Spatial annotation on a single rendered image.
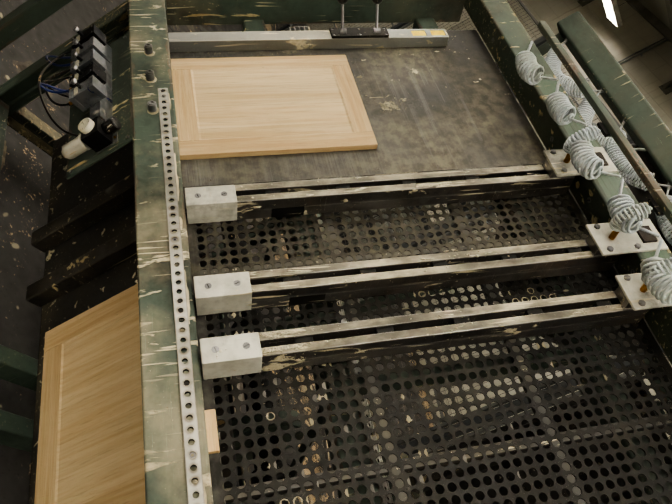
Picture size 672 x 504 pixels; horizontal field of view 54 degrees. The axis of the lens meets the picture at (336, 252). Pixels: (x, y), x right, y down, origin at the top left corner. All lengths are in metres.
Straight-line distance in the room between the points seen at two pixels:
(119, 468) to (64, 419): 0.27
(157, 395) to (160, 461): 0.14
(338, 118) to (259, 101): 0.24
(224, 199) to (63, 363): 0.70
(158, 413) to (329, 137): 0.96
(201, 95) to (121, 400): 0.91
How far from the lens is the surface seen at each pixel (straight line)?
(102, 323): 1.97
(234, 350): 1.40
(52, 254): 2.35
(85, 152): 2.00
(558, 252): 1.78
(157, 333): 1.46
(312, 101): 2.05
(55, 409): 1.98
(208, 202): 1.65
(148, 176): 1.76
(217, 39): 2.24
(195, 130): 1.93
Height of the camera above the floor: 1.61
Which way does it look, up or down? 15 degrees down
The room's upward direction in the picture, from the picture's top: 64 degrees clockwise
